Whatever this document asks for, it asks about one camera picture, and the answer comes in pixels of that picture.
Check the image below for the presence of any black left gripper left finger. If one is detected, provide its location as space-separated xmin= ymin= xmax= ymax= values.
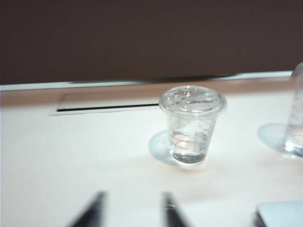
xmin=63 ymin=191 xmax=107 ymax=227

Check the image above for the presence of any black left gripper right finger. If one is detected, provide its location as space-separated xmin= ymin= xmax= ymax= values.
xmin=162 ymin=191 xmax=195 ymax=227

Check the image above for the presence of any clear cup with white label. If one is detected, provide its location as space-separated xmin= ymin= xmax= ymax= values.
xmin=159 ymin=85 xmax=227 ymax=166

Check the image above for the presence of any silver Dell laptop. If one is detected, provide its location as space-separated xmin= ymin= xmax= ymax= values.
xmin=252 ymin=201 xmax=303 ymax=227

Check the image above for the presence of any tall clear plastic cup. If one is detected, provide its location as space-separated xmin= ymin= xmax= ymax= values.
xmin=285 ymin=62 xmax=303 ymax=159

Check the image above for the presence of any wide brown desk partition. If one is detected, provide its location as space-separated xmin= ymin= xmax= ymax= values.
xmin=0 ymin=0 xmax=303 ymax=86

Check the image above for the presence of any desk cable slot cover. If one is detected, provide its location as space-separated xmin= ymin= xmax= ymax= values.
xmin=49 ymin=93 xmax=164 ymax=116

